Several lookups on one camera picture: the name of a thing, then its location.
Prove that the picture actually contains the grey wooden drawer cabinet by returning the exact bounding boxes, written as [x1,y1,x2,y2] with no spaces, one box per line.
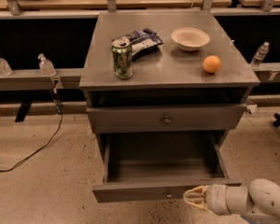
[79,10,259,155]

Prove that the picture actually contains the white ceramic bowl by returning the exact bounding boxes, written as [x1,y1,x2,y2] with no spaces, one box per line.
[171,28,210,51]

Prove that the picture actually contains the green soda can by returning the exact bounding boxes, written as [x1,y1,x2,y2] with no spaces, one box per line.
[112,37,133,79]

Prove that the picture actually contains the clear water bottle right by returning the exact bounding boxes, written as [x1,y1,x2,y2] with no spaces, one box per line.
[250,42,270,70]

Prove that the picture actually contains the orange fruit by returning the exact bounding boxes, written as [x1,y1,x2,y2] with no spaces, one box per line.
[203,55,221,74]

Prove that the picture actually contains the grey top drawer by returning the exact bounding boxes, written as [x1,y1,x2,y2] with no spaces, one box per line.
[87,104,245,133]

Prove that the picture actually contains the clear bottle far left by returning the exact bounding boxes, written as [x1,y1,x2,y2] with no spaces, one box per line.
[0,58,12,76]

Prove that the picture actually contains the clear bottle near cabinet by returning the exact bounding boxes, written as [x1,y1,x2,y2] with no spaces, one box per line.
[38,53,56,77]

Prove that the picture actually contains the grey drawer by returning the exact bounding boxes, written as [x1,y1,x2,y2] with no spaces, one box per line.
[92,132,242,203]
[87,104,245,133]

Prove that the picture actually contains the blue white chip bag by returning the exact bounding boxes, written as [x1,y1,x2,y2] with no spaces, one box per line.
[119,28,163,60]

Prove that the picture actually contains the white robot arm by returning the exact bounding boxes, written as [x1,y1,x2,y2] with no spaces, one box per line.
[183,178,280,224]

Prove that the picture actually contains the black power cable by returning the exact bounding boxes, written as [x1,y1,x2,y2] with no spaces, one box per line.
[0,87,64,175]

